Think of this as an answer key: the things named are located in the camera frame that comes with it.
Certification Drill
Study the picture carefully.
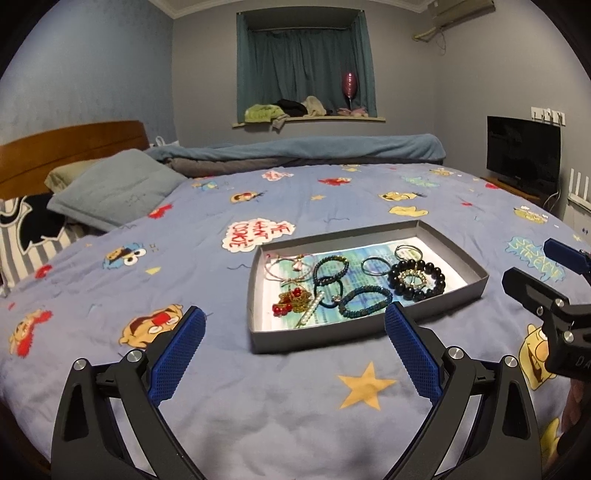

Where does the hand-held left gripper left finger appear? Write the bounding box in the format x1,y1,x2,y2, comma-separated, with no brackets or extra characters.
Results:
50,305,207,480

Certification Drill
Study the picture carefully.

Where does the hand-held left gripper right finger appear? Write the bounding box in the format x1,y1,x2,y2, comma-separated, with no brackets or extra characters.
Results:
384,302,542,480

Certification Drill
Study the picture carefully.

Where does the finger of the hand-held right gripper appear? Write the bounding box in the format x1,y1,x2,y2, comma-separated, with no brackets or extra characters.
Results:
502,267,591,330
544,237,591,278

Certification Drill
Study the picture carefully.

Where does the large black bead bracelet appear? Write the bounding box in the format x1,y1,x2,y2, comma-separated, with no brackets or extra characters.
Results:
387,260,447,303

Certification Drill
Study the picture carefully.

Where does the blue bead bracelet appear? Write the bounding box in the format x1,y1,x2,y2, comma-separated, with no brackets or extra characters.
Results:
338,286,392,320

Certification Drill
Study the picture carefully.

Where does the gold bracelet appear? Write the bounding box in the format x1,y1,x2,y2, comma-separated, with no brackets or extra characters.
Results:
399,269,428,290

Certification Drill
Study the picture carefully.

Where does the grey cardboard tray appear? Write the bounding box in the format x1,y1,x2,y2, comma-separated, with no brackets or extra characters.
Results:
247,219,490,355

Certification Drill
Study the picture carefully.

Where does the black hair tie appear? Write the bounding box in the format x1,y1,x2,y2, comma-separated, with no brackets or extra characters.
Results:
318,281,346,311

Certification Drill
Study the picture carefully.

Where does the thin wire bangle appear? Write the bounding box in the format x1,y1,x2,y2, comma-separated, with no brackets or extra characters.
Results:
361,257,389,278

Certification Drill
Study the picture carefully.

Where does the white pearl bracelet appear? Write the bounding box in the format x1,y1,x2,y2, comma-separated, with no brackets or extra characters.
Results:
295,291,325,328

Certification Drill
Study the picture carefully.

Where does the purple bead bracelet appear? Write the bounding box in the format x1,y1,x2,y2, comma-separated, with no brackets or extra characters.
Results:
313,255,350,288

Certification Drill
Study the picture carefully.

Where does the gold red bead necklace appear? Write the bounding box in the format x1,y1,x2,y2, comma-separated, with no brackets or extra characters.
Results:
271,284,315,319

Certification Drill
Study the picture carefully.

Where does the person's right forearm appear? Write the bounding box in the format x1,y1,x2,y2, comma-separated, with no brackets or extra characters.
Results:
561,378,591,462

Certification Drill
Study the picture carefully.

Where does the white router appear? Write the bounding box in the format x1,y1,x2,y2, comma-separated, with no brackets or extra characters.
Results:
566,168,591,210

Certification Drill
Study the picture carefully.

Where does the cartoon printed bed sheet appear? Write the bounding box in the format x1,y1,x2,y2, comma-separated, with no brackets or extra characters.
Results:
0,161,591,480

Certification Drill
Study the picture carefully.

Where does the wooden television stand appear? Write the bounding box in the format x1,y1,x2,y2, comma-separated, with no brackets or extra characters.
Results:
480,176,555,217

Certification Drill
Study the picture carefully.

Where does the printed paper sheet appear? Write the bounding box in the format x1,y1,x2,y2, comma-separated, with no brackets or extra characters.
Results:
263,236,469,330

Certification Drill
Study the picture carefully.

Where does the black television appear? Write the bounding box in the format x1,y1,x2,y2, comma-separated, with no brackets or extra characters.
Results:
487,115,562,197

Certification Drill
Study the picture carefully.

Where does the striped pillow with black print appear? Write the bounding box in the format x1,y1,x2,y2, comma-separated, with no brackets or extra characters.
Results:
0,194,86,298

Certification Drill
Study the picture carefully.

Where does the grey pillow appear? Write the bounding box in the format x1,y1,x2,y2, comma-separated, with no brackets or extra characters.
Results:
46,148,188,232

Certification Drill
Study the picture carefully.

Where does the grey blanket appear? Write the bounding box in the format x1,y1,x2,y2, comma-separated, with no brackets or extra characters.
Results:
166,154,446,178

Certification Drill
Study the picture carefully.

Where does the olive pillow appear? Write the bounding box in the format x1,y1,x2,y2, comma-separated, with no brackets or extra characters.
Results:
45,159,100,195

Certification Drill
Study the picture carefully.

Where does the blue blanket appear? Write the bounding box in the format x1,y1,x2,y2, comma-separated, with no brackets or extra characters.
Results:
145,134,446,174

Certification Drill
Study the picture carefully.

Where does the wooden headboard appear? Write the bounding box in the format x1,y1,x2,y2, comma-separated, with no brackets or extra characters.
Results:
0,121,149,199

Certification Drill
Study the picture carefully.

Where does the window sill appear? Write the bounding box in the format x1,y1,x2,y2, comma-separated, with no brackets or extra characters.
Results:
232,115,386,128

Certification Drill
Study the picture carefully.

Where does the green cloth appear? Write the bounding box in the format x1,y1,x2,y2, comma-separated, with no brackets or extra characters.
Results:
245,104,286,123

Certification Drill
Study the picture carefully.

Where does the black cloth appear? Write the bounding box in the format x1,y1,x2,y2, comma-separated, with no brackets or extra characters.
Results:
276,98,308,117

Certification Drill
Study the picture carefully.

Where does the pink string bracelet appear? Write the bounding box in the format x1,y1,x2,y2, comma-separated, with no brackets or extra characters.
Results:
264,253,315,283

